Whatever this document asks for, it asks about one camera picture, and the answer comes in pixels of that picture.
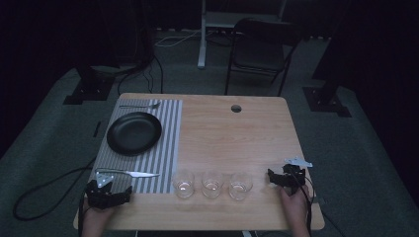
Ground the person's left hand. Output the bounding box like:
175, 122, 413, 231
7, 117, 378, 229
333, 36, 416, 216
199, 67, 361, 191
81, 197, 117, 231

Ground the white metal desk frame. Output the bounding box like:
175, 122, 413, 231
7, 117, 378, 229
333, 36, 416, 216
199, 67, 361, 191
196, 0, 289, 70

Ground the black folding chair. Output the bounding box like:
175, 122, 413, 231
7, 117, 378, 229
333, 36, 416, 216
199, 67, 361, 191
223, 17, 302, 98

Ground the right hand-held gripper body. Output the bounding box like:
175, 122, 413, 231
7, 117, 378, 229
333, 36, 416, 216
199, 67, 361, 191
282, 156, 313, 196

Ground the right hand-held gripper cable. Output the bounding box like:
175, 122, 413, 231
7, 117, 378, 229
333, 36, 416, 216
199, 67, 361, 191
296, 173, 316, 237

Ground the thick black floor cable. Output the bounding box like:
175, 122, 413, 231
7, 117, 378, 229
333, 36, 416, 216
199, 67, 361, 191
12, 157, 98, 222

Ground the black round plate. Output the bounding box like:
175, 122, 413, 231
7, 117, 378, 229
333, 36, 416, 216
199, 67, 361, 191
106, 111, 163, 157

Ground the silver fork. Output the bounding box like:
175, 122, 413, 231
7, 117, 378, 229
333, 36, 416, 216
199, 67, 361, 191
119, 101, 163, 111

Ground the white floor cable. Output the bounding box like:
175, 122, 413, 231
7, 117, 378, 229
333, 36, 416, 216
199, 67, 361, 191
153, 29, 203, 48

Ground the grey striped placemat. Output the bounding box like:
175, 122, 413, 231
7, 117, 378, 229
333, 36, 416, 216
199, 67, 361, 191
88, 98, 184, 195

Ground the person's right hand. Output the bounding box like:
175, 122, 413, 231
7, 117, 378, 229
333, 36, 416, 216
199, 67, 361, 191
280, 184, 312, 229

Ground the silver table knife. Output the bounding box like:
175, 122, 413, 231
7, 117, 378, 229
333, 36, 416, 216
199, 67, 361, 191
95, 167, 162, 179

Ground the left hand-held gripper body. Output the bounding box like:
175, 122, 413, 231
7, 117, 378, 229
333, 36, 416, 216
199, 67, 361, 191
86, 171, 117, 210

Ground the black stand with base plate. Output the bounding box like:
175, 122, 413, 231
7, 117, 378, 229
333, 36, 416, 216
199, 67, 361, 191
62, 62, 117, 106
301, 58, 353, 119

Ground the clear drinking glass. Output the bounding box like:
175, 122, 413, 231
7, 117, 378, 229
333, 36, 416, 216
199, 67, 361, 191
200, 170, 225, 200
227, 171, 254, 202
172, 169, 197, 200

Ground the bundle of black cables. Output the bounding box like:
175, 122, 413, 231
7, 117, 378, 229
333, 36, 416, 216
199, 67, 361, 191
116, 53, 165, 96

